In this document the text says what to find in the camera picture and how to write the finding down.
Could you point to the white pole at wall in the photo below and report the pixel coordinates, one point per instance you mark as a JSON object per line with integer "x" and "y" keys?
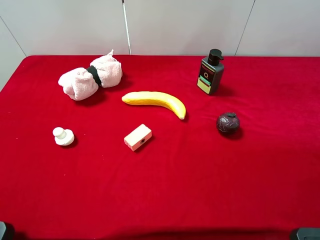
{"x": 126, "y": 27}

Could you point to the yellow banana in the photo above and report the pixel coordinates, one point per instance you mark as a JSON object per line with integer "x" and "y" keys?
{"x": 155, "y": 98}

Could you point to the white mushroom toy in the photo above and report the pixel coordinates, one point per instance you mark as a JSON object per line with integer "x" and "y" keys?
{"x": 63, "y": 137}

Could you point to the beige wooden block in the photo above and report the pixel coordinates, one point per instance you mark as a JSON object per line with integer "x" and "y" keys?
{"x": 138, "y": 137}

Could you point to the rolled pink towel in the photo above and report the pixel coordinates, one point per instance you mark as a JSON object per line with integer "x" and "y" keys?
{"x": 79, "y": 84}

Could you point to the black base corner right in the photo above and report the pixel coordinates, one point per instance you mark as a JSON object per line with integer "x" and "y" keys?
{"x": 305, "y": 233}

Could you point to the dark pump soap bottle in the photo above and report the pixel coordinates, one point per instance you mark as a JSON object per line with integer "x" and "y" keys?
{"x": 211, "y": 72}

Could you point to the dark purple round fruit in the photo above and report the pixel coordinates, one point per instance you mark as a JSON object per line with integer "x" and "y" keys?
{"x": 228, "y": 123}

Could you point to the black base corner left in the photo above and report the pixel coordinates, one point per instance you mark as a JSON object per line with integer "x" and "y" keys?
{"x": 7, "y": 231}

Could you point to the black elastic band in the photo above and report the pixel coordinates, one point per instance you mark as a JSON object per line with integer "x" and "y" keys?
{"x": 94, "y": 72}

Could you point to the black base corner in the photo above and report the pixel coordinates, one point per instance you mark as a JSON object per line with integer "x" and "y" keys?
{"x": 305, "y": 233}
{"x": 7, "y": 231}

